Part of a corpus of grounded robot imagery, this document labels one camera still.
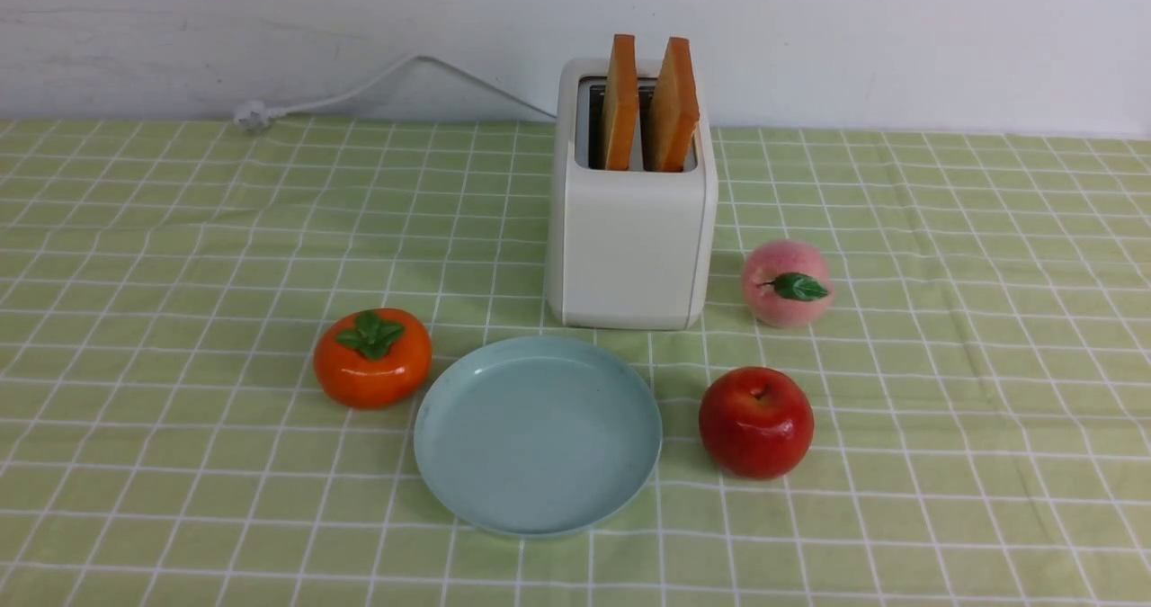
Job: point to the toast slice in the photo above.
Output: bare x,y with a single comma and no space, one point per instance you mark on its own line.
674,110
620,105

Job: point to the light blue plate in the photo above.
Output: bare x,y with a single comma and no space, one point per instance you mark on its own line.
537,436

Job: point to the red apple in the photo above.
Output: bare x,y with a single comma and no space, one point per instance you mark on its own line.
756,423

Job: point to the white two-slot toaster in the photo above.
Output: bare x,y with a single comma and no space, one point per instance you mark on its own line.
627,249

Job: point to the green checkered tablecloth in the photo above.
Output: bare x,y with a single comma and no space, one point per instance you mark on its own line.
979,384

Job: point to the orange persimmon with leaves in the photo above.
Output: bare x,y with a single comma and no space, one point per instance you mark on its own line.
373,358

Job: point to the pink peach with leaf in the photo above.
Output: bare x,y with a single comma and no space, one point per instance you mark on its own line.
787,283

